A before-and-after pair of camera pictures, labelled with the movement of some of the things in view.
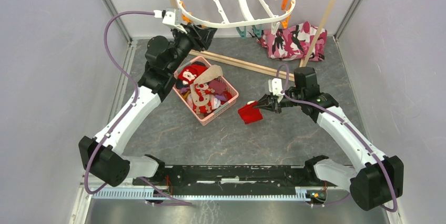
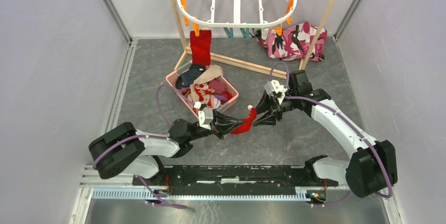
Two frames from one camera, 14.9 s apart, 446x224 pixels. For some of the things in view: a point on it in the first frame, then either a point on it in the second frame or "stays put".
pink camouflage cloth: x=294 y=42 stays put
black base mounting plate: x=232 y=180 stays put
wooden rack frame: x=255 y=67 stays put
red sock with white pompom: x=252 y=103 to x=247 y=122
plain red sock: x=250 y=114 to x=201 y=47
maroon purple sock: x=217 y=87 stays put
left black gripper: x=197 y=36 to x=229 y=125
